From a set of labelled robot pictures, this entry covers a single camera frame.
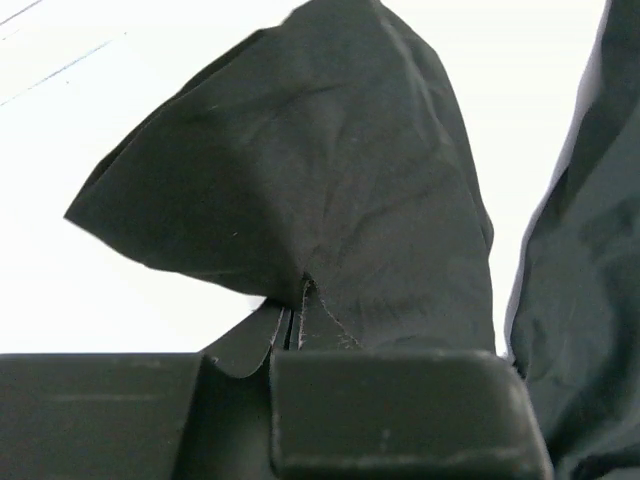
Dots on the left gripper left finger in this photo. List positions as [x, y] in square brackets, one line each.
[203, 415]

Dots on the black trousers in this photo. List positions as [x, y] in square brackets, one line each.
[324, 165]

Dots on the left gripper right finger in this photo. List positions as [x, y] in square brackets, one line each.
[400, 383]

